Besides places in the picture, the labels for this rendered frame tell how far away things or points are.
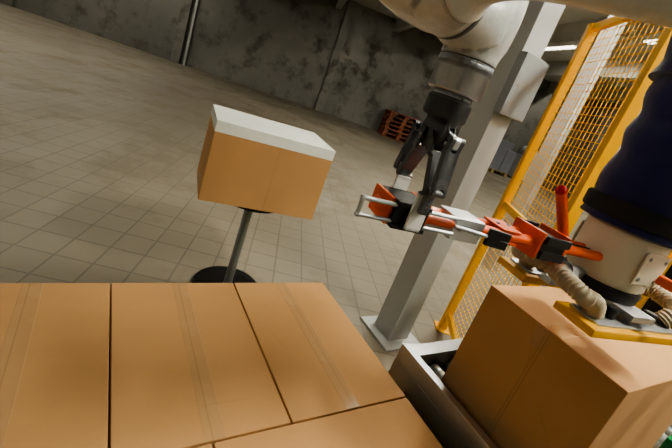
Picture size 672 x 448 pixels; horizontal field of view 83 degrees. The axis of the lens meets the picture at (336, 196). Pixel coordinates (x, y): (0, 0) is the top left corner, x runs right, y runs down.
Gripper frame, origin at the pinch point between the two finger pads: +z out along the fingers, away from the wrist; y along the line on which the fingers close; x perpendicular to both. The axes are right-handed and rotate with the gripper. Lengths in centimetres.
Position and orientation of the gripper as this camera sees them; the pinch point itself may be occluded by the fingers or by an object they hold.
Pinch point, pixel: (405, 206)
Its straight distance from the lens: 69.2
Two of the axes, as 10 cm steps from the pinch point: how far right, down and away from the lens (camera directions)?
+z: -3.3, 9.0, 2.8
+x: -9.1, -2.2, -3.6
